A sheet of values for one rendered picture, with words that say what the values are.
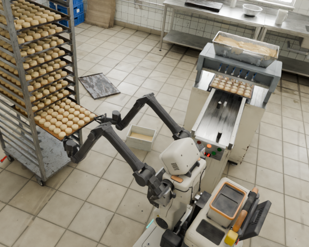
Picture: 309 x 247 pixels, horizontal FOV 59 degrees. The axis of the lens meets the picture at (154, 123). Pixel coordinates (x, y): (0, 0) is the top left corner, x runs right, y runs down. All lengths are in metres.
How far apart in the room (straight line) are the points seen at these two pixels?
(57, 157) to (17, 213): 0.60
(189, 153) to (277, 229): 1.54
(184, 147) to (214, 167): 0.76
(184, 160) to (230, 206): 0.37
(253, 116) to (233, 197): 1.22
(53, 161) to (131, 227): 0.98
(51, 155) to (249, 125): 1.97
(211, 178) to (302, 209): 1.14
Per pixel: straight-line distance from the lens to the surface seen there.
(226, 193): 1.75
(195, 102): 2.82
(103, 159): 3.03
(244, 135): 2.92
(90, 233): 2.53
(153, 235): 2.21
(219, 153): 2.17
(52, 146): 3.01
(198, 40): 5.55
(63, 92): 2.44
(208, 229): 1.69
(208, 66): 2.71
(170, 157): 1.56
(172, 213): 1.90
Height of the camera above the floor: 2.21
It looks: 39 degrees down
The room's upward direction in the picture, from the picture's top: 8 degrees clockwise
